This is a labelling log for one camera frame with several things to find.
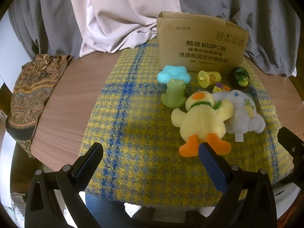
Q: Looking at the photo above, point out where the brown patterned scarf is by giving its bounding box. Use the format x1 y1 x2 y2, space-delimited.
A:
5 53 75 158

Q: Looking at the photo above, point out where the yellow blue plaid cloth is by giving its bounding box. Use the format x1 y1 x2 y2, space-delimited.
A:
79 38 294 207

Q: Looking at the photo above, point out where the brown cardboard box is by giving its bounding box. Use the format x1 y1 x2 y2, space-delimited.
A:
156 11 249 74

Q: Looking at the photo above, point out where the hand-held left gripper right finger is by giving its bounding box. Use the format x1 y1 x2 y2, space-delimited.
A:
198 142 277 228

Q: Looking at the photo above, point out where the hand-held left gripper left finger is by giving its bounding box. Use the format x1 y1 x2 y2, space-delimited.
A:
24 142 104 228

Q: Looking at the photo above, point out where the black and green ball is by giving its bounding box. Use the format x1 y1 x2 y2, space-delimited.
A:
229 67 250 87

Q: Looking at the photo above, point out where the pale pink cloth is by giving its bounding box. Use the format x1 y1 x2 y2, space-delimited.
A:
67 0 182 58

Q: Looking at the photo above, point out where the pale yellow toy cup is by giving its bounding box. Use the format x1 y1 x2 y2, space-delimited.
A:
198 70 221 88

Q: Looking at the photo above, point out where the blue star-shaped toy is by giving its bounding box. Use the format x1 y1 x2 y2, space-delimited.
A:
157 65 191 84

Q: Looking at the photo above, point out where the yellow duck plush toy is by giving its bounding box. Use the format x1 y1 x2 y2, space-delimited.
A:
171 91 234 157

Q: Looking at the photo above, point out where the grey cloth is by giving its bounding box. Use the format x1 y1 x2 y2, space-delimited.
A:
8 0 300 78

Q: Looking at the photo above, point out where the white dog plush toy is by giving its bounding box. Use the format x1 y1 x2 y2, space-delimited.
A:
211 89 266 142

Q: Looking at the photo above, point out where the green frog toy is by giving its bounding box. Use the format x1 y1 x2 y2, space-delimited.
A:
161 78 187 107

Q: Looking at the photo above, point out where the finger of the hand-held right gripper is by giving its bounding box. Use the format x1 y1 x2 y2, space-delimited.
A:
277 127 304 183

